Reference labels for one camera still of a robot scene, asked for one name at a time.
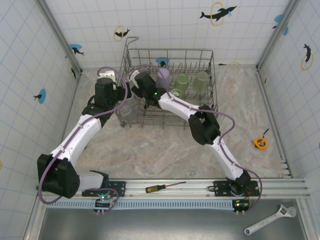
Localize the lilac plastic cup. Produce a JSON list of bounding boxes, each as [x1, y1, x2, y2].
[[156, 68, 171, 89]]

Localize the tall green plastic cup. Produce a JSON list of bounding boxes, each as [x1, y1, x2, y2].
[[170, 87, 185, 99]]

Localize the short green plastic cup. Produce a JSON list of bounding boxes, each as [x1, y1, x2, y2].
[[174, 74, 190, 92]]

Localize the frosted pale green cup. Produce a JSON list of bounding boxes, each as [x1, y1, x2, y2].
[[192, 71, 210, 91]]

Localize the shark on blue oval sticker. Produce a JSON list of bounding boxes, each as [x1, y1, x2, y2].
[[68, 43, 85, 56]]

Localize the black fish blue oval sticker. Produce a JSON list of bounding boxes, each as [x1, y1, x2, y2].
[[33, 88, 47, 104]]

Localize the yellow black screwdriver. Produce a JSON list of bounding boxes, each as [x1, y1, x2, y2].
[[145, 181, 187, 194]]

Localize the yellow tape measure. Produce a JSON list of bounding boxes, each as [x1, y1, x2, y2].
[[252, 128, 270, 151]]

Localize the silver adjustable wrench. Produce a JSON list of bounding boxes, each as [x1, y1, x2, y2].
[[244, 204, 297, 236]]

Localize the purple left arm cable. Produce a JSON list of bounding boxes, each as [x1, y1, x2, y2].
[[37, 66, 130, 213]]

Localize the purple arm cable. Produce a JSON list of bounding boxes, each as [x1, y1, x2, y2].
[[127, 64, 263, 215], [37, 66, 130, 213]]

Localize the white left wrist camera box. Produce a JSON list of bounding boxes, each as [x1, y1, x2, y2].
[[97, 70, 117, 83]]

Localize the black fish yellow ring sticker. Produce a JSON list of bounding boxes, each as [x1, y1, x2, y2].
[[67, 62, 77, 80]]

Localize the grey wire dish rack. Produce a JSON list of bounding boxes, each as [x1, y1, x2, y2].
[[115, 36, 218, 130]]

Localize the small dolphin ring sticker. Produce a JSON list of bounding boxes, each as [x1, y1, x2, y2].
[[113, 24, 132, 42]]

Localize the aluminium frame post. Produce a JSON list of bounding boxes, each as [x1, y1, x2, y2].
[[256, 0, 301, 72], [37, 0, 83, 76]]

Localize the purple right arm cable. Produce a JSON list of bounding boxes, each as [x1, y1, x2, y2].
[[127, 64, 263, 215]]

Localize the large dolphin ring sticker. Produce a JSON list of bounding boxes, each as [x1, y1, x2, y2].
[[199, 1, 238, 27]]

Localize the aluminium mounting rail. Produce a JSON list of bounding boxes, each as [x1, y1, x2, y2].
[[37, 177, 311, 200]]

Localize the light blue cable duct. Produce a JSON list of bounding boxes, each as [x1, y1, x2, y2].
[[46, 199, 237, 210]]

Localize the blue patch wall sticker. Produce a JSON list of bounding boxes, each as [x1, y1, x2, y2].
[[272, 13, 290, 36]]

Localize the black seahorse yellow ring sticker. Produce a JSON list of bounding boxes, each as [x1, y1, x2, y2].
[[300, 43, 315, 71]]

